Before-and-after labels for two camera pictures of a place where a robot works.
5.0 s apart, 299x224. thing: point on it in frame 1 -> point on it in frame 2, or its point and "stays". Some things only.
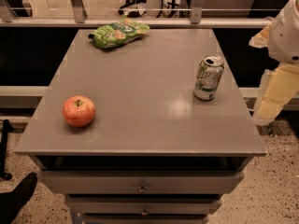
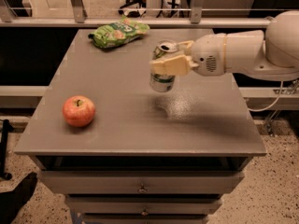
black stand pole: (4, 142) stays
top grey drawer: (141, 181) stays
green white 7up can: (208, 74) -> (161, 81)
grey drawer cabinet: (150, 132) stays
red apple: (78, 110) stays
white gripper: (286, 36) -> (207, 56)
